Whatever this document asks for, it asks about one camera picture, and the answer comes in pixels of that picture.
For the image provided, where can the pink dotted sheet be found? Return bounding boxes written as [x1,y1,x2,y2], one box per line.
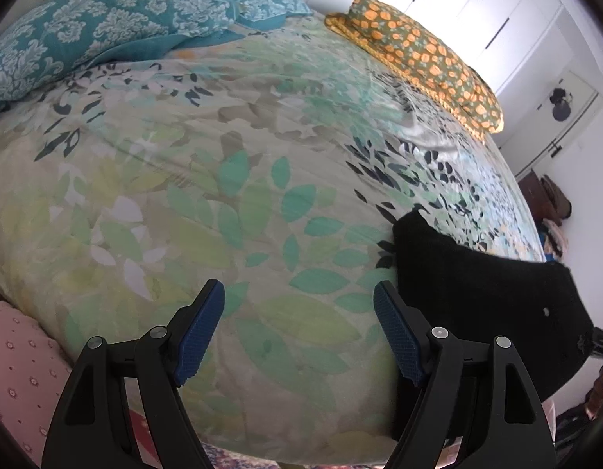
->
[0,300,153,468]

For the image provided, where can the white door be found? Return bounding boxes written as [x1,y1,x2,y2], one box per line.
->
[496,68,601,177]

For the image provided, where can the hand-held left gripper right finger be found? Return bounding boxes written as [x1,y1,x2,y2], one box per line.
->
[373,281,559,469]

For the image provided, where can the leaf print bed duvet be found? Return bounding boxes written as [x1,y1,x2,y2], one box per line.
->
[0,10,547,466]

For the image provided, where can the dark hanging door ornament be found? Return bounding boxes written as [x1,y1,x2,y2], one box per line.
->
[549,87,574,122]

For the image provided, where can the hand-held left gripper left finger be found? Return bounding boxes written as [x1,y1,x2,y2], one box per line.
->
[40,278,226,469]

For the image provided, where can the large teal damask pillow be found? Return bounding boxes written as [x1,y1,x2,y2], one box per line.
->
[0,0,246,124]

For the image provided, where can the orange green patterned pillow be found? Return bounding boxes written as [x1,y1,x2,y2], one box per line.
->
[324,0,505,134]

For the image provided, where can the dark wooden dresser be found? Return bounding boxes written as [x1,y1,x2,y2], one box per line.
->
[519,168,573,223]

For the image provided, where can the black pants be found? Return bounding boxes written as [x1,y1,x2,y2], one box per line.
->
[392,210,595,450]

